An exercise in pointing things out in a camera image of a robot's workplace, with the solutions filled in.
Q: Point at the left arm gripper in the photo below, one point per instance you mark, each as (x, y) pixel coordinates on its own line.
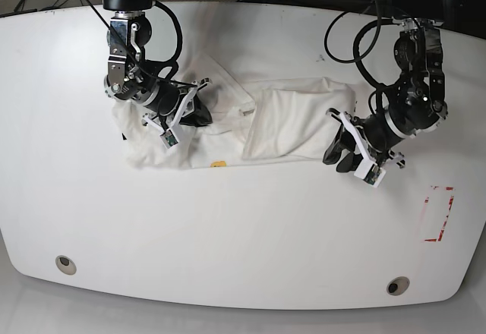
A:
(359, 139)

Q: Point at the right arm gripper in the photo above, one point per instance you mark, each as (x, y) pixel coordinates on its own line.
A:
(166, 104)

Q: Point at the white printed t-shirt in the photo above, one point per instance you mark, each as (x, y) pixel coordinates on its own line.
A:
(260, 122)

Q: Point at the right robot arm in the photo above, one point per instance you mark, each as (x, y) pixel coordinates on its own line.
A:
(129, 32)

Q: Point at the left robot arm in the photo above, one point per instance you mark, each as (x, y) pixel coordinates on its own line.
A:
(414, 103)

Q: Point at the red tape rectangle marking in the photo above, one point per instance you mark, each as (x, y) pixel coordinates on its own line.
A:
(435, 214)

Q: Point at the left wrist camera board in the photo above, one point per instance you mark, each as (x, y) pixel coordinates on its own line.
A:
(370, 172)

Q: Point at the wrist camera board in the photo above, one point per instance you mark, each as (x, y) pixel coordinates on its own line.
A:
(171, 137)
(370, 172)

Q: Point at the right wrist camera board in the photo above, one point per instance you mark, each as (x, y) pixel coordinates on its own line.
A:
(171, 137)

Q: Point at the right table cable grommet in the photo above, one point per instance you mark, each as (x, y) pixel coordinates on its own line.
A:
(398, 286)

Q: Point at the table cable grommet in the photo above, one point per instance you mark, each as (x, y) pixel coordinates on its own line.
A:
(398, 286)
(65, 265)

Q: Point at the left table cable grommet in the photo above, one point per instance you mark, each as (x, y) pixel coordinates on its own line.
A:
(65, 265)

